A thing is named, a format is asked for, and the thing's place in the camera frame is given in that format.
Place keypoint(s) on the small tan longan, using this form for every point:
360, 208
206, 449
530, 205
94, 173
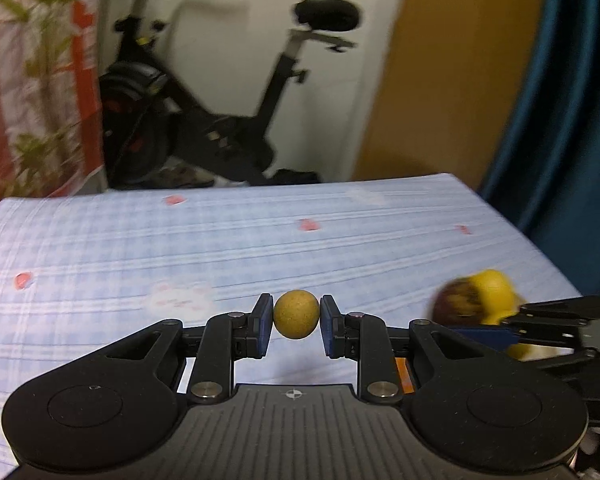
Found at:
296, 314

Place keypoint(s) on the blue checked tablecloth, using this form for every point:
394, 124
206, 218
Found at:
130, 240

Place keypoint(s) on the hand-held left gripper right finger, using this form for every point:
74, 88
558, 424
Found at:
330, 327

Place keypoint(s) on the large yellow lemon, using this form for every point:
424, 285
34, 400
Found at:
492, 290

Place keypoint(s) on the black exercise bike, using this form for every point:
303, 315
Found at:
205, 125

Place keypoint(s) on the blue curtain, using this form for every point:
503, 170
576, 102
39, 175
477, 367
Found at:
570, 110

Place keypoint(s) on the brown wooden door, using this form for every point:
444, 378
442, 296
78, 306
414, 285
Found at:
455, 75

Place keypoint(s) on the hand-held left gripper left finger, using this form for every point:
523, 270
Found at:
264, 325

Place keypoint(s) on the red-brown apple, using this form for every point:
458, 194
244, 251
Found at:
455, 302

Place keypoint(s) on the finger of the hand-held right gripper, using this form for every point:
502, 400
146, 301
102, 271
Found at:
570, 308
485, 336

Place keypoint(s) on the printed backdrop cloth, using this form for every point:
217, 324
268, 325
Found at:
30, 85

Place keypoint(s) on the orange mandarin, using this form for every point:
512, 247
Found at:
405, 377

